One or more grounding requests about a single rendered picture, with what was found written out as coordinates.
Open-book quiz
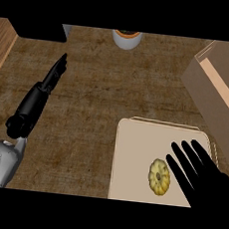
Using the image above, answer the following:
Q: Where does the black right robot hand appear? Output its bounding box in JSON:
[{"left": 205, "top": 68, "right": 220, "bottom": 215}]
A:
[{"left": 160, "top": 136, "right": 229, "bottom": 213}]

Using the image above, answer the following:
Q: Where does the brown cardboard box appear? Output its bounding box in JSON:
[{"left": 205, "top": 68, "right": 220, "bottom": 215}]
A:
[{"left": 170, "top": 37, "right": 229, "bottom": 176}]

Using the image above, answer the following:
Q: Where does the black appliance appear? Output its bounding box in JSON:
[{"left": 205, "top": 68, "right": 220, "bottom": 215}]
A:
[{"left": 5, "top": 18, "right": 70, "bottom": 45}]

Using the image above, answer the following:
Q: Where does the white plant pot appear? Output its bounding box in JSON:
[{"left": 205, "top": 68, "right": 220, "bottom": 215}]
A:
[{"left": 110, "top": 29, "right": 144, "bottom": 52}]

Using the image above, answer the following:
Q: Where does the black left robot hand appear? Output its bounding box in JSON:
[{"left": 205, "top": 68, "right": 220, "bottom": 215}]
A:
[{"left": 4, "top": 47, "right": 69, "bottom": 144}]

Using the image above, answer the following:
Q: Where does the beige tray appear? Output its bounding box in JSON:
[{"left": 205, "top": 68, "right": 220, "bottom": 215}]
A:
[{"left": 107, "top": 114, "right": 223, "bottom": 211}]

